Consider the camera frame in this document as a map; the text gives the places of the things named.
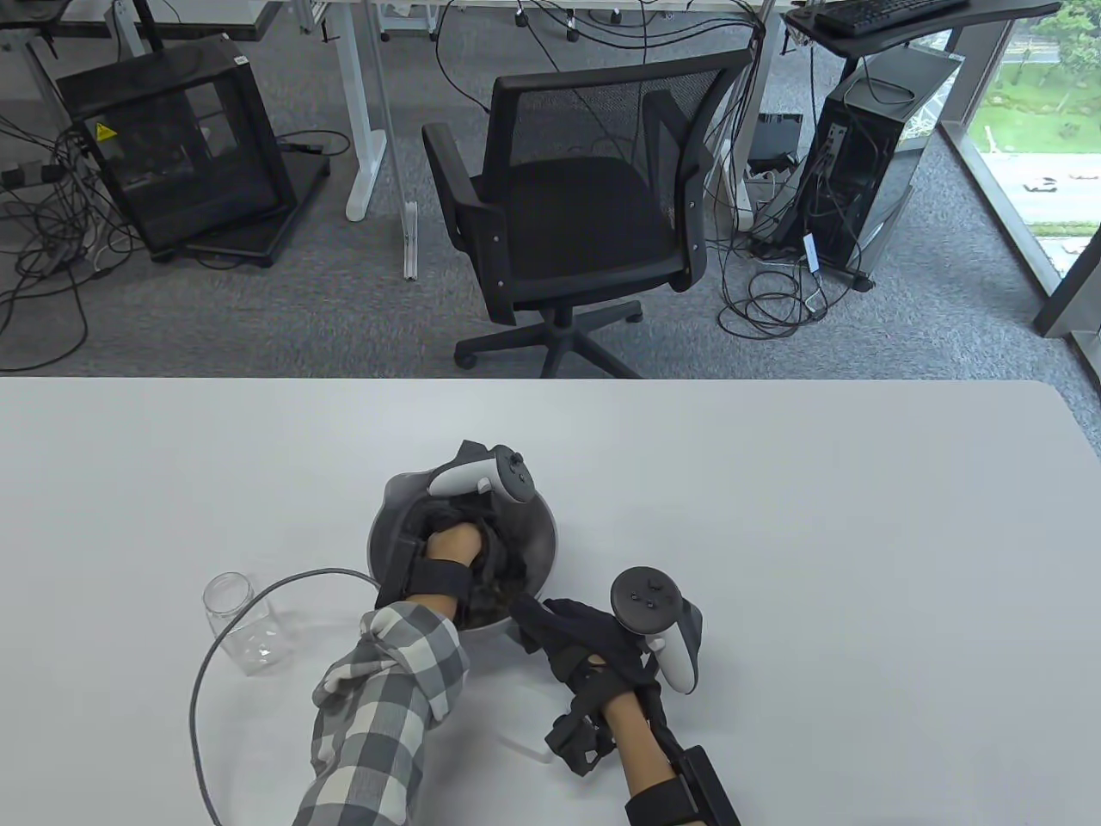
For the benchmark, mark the person's right hand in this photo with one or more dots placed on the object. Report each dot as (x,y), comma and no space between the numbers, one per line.
(593,645)

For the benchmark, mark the person's left hand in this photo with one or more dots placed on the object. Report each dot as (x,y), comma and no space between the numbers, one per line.
(507,555)

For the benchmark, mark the gray salad bowl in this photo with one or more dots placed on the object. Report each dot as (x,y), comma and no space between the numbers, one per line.
(544,551)

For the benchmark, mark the clear plastic jar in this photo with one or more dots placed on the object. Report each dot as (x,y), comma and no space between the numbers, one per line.
(245,628)

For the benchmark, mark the person's left forearm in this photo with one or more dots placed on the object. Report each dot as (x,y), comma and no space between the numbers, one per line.
(387,705)

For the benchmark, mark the person's right forearm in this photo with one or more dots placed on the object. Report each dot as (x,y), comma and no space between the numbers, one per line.
(641,744)

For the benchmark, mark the white black hand controller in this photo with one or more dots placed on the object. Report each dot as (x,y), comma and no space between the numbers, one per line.
(499,473)
(654,602)

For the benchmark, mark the white floor strip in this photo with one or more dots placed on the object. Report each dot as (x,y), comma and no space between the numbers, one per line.
(410,241)

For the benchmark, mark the black mesh office chair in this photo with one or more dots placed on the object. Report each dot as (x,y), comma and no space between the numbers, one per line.
(576,211)

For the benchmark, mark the white desk leg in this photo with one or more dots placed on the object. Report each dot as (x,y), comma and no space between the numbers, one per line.
(365,112)
(753,129)

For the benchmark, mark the black flat box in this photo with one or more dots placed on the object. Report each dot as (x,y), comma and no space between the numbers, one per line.
(777,142)

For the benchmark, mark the black computer tower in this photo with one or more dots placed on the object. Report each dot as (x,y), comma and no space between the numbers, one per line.
(869,163)

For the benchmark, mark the gray power strip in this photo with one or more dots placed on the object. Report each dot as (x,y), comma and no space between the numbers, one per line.
(30,175)

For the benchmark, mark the black keyboard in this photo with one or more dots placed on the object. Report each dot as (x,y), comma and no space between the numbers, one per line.
(890,12)

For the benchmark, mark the black desk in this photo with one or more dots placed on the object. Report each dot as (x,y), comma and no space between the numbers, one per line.
(989,15)

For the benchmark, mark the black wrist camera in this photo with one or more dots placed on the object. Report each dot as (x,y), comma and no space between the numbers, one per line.
(581,744)

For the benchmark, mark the black glass-door enclosure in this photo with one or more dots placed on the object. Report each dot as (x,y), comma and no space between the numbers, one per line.
(185,146)

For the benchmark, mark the gray window frame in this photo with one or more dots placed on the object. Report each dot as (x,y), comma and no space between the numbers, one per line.
(1002,185)

